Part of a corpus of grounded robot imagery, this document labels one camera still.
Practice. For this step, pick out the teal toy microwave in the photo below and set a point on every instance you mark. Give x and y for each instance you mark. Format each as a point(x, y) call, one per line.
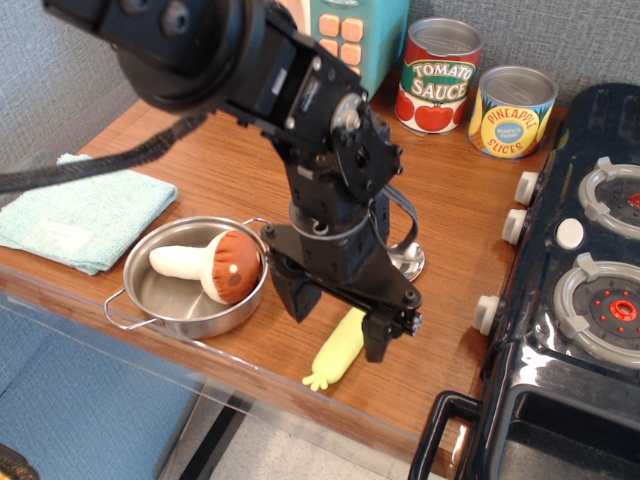
point(368, 36)

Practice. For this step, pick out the black toy stove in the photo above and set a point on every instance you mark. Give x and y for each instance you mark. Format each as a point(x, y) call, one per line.
point(560, 396)

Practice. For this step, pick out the small steel pot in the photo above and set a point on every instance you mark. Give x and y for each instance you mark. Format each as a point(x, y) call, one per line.
point(164, 276)

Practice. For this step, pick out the tomato sauce can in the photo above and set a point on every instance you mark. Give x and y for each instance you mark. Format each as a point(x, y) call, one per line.
point(440, 62)

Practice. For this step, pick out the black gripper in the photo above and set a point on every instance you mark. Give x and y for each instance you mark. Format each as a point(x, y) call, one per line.
point(354, 267)

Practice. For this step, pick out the pineapple slices can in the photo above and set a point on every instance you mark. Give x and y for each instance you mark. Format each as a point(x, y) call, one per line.
point(512, 109)

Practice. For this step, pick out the plush brown mushroom toy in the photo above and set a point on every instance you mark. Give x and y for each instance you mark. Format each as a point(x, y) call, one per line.
point(227, 268)

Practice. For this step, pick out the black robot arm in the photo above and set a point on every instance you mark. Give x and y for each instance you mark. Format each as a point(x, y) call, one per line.
point(248, 59)

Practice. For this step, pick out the light teal folded cloth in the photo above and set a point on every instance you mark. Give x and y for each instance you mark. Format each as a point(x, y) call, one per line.
point(85, 224)

